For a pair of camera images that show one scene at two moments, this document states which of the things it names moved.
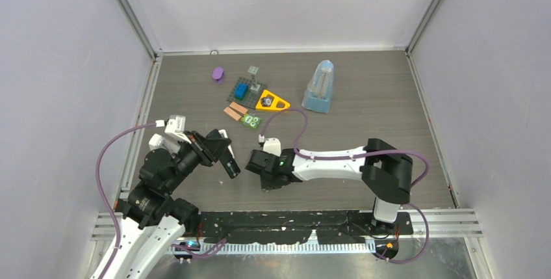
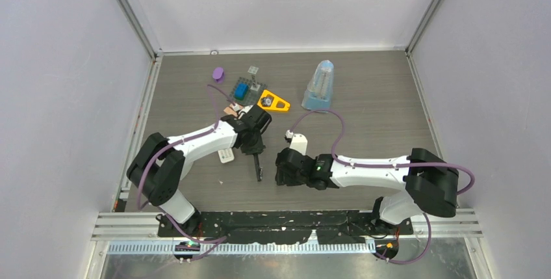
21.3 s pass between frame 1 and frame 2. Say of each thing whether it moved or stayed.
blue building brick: stayed
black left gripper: moved
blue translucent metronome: stayed
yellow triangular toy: stayed
